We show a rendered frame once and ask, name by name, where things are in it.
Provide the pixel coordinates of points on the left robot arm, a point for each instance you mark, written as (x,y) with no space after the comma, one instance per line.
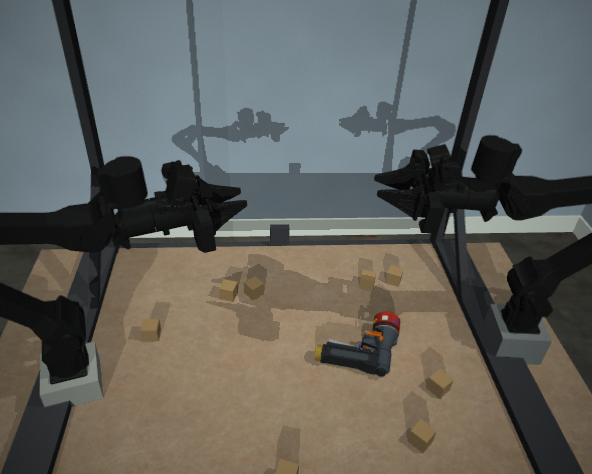
(522,197)

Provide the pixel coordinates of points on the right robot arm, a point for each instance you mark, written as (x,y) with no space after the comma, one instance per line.
(76,228)

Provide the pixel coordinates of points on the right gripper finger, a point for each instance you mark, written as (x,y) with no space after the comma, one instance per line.
(216,193)
(224,211)

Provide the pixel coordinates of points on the small tan block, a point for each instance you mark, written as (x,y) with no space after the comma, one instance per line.
(439,383)
(287,467)
(394,275)
(422,435)
(228,290)
(366,280)
(253,288)
(150,330)

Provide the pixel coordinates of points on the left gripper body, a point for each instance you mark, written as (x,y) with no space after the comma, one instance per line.
(454,198)

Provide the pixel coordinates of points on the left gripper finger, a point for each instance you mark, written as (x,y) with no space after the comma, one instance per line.
(408,201)
(400,179)

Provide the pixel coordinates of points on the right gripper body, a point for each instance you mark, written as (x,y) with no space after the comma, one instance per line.
(201,219)

